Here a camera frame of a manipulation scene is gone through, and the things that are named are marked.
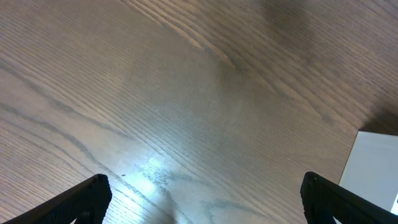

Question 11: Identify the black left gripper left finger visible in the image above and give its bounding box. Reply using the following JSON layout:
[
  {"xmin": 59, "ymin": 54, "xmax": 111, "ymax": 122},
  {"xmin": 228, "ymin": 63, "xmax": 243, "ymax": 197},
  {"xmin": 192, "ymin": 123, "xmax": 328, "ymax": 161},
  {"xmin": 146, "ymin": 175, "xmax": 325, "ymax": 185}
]
[{"xmin": 4, "ymin": 174, "xmax": 112, "ymax": 224}]

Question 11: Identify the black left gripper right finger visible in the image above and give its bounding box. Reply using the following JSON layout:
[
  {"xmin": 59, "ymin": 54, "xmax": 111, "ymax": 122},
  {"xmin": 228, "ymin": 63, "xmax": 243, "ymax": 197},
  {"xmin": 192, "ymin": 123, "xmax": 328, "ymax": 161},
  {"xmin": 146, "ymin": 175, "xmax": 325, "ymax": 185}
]
[{"xmin": 300, "ymin": 172, "xmax": 397, "ymax": 224}]

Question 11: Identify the white square cardboard box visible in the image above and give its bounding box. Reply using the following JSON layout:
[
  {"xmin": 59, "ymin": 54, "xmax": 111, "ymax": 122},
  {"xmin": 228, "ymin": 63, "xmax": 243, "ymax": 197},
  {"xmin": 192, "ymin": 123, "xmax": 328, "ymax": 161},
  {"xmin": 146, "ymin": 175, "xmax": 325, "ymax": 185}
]
[{"xmin": 339, "ymin": 131, "xmax": 398, "ymax": 215}]

